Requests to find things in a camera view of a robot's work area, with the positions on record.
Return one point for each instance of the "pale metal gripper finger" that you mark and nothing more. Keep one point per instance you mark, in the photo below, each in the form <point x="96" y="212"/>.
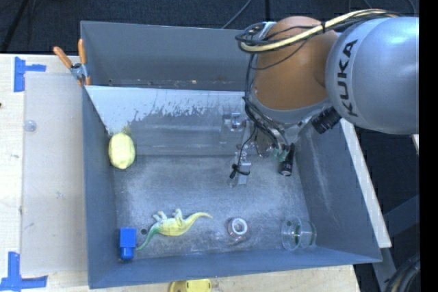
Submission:
<point x="234" y="122"/>
<point x="243" y="168"/>

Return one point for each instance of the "grey metal bin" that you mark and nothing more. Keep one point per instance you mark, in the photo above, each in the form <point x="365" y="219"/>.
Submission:
<point x="191" y="181"/>

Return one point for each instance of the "green and yellow toy dinosaur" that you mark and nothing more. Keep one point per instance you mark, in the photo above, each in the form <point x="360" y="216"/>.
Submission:
<point x="172" y="226"/>

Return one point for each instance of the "yellow lemon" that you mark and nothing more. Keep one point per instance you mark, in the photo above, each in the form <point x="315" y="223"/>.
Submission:
<point x="121" y="151"/>

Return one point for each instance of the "blue block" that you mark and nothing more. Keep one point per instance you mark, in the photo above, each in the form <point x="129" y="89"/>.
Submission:
<point x="127" y="238"/>

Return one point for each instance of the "pale flat board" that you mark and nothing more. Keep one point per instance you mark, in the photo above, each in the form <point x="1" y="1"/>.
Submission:
<point x="51" y="181"/>

